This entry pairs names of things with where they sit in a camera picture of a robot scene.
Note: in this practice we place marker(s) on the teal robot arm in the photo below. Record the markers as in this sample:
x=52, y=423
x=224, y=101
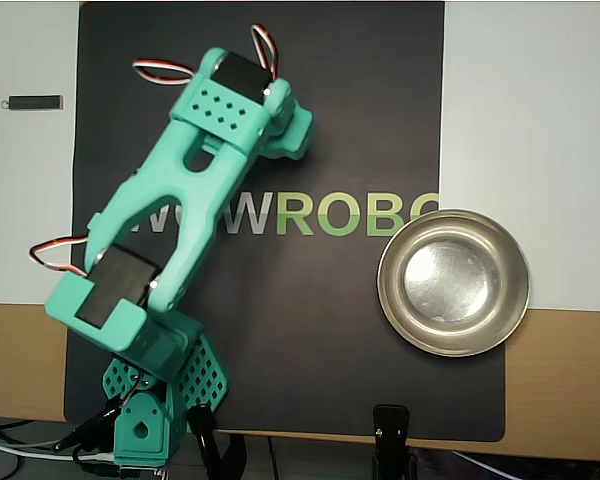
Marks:
x=205, y=175

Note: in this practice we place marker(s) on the metal bowl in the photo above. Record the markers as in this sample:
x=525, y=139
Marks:
x=452, y=282

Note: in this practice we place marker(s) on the black mat with WOWROBO print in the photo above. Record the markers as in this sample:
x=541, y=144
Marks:
x=370, y=75

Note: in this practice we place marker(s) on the white paper sheet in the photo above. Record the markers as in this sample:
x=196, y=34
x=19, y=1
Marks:
x=530, y=125

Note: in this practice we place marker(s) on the right black clamp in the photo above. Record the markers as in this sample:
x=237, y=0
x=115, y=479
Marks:
x=391, y=425

